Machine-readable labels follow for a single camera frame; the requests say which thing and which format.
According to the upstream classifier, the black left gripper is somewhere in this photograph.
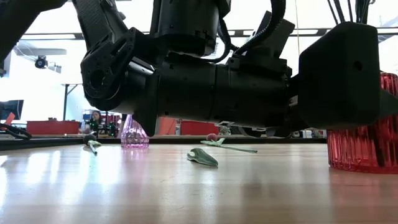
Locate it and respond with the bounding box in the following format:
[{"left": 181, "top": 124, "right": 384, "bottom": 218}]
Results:
[{"left": 289, "top": 21, "right": 398, "bottom": 131}]

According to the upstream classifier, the wide red bin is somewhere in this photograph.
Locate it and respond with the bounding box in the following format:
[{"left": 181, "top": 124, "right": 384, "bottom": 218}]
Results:
[{"left": 26, "top": 120, "right": 80, "bottom": 136}]

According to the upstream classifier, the red ribbed glass vase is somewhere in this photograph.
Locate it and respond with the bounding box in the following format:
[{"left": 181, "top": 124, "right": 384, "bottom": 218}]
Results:
[{"left": 326, "top": 72, "right": 398, "bottom": 174}]

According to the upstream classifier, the small red bin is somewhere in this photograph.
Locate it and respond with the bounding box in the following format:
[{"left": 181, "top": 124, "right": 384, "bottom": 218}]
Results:
[{"left": 180, "top": 120, "right": 220, "bottom": 136}]

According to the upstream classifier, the black overhead frame bar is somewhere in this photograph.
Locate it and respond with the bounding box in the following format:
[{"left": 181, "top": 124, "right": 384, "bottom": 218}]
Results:
[{"left": 23, "top": 29, "right": 398, "bottom": 40}]

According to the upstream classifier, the fallen green leaf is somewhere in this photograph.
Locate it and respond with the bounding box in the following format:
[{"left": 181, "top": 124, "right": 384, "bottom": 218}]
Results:
[{"left": 187, "top": 147, "right": 220, "bottom": 167}]

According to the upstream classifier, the black monitor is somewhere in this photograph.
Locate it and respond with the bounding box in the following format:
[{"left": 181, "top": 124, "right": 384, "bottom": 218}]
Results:
[{"left": 0, "top": 99, "right": 25, "bottom": 121}]

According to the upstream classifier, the black ceiling camera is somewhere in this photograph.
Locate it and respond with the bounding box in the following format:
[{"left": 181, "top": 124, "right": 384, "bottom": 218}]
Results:
[{"left": 34, "top": 55, "right": 49, "bottom": 70}]

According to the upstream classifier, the black table frame rail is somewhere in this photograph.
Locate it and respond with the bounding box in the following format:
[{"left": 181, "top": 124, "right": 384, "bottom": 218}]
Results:
[{"left": 0, "top": 135, "right": 328, "bottom": 152}]

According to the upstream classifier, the purple ribbed glass vase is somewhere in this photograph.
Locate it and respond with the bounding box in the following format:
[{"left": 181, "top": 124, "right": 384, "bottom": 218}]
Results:
[{"left": 120, "top": 114, "right": 150, "bottom": 149}]

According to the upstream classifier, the orange cloth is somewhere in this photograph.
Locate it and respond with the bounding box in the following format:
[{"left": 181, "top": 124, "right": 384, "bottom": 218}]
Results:
[{"left": 157, "top": 116, "right": 178, "bottom": 136}]

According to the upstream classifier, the pink-red artificial tulip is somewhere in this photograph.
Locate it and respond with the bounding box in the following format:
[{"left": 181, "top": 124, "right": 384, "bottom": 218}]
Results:
[{"left": 200, "top": 133, "right": 259, "bottom": 154}]

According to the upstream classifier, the person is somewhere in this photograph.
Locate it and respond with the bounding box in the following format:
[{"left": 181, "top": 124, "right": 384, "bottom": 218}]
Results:
[{"left": 79, "top": 110, "right": 104, "bottom": 135}]

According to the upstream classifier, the black artificial tulip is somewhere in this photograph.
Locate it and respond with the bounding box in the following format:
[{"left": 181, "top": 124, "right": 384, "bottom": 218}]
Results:
[{"left": 82, "top": 133, "right": 103, "bottom": 156}]

